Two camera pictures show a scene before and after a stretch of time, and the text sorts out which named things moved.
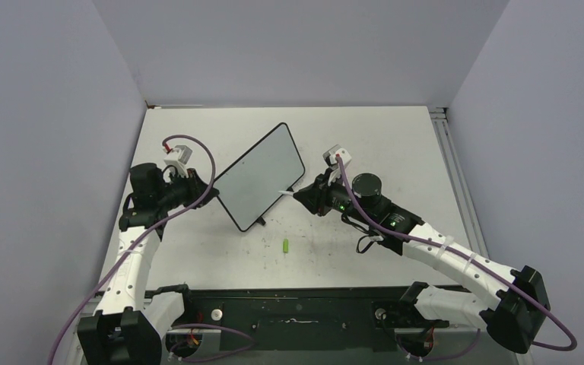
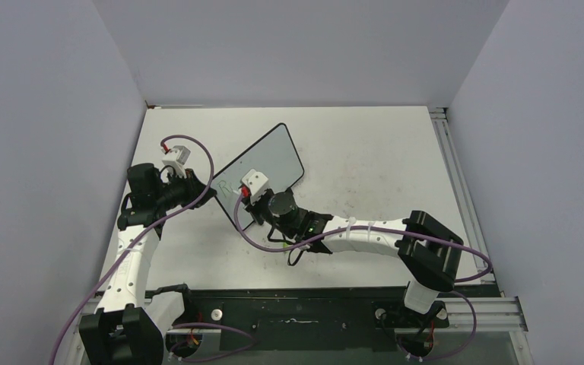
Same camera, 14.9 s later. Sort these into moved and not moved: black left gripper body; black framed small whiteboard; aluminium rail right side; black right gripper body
Moved: black right gripper body
Not moved: black framed small whiteboard; black left gripper body; aluminium rail right side
